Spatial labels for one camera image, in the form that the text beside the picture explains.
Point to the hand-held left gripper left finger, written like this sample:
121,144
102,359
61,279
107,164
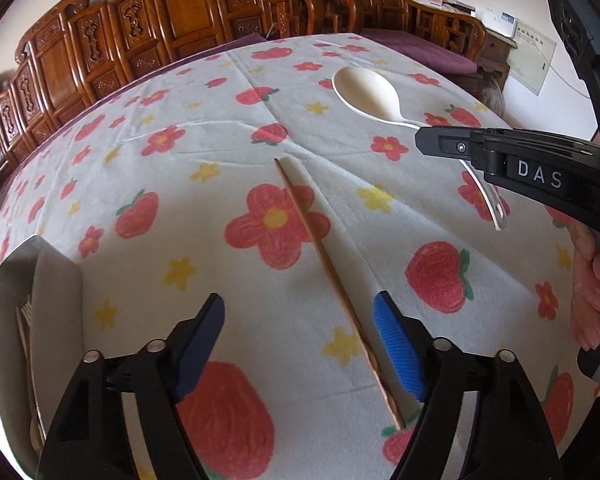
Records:
200,340

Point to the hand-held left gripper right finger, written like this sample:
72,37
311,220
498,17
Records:
400,345

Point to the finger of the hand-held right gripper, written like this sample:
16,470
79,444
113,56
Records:
445,141

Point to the cream plastic spoon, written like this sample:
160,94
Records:
365,90

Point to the brown wooden chopstick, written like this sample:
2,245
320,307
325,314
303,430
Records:
325,260

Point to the metal tray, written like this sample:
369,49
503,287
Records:
55,300

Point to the person's right hand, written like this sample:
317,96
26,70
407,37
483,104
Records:
587,290

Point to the grey fuzzy object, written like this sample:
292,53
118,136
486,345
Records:
492,97

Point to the small purple seat cushion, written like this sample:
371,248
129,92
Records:
430,50

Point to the wooden side table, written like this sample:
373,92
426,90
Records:
494,55

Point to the white and blue box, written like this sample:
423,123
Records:
497,22

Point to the stack of papers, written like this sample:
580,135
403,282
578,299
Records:
459,6

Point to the cream chopstick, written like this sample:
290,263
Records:
25,360

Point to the strawberry flower print tablecloth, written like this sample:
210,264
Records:
230,135

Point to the carved wooden sofa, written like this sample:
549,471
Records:
180,5

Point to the pale wall poster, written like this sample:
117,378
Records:
530,57

